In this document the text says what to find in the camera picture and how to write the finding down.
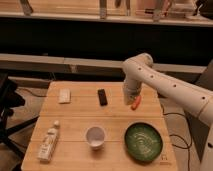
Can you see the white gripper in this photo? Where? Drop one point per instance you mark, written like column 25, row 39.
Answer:
column 130, row 93

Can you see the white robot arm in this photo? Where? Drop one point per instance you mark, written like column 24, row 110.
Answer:
column 195, row 100

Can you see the orange carrot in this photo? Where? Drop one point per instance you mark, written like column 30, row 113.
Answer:
column 136, row 102

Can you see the black rectangular block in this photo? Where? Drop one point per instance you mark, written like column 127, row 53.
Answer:
column 102, row 97

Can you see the green plate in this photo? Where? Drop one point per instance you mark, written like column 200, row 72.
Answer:
column 143, row 142

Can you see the white paper cup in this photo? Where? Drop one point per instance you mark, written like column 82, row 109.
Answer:
column 95, row 137

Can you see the white sponge block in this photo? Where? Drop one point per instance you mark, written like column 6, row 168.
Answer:
column 64, row 96

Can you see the wooden shelf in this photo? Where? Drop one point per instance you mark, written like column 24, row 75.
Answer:
column 162, row 12

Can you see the white tube bottle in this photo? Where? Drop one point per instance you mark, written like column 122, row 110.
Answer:
column 49, row 142

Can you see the black office chair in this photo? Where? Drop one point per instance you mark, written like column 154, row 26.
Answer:
column 8, row 100

